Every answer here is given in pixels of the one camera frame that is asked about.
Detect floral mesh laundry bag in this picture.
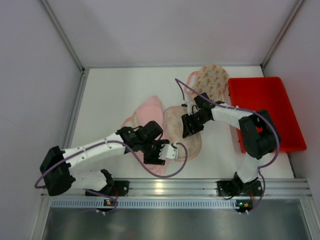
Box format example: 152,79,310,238
186,64,230,102

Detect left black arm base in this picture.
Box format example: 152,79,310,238
97,180,130,197

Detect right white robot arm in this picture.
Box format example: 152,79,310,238
181,93,281,184

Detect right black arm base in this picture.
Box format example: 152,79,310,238
217,179,263,198

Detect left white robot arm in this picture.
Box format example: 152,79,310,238
39,120,178,196

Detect red plastic tray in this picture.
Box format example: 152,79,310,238
228,76,307,154

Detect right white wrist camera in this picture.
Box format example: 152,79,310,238
181,100,196,116

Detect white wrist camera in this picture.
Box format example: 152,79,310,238
159,142,179,160
181,100,196,116

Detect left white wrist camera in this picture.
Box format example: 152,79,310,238
159,142,179,160

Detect aluminium mounting rail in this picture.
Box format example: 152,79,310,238
41,177,313,198

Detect slotted grey cable duct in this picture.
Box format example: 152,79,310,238
51,197,251,210

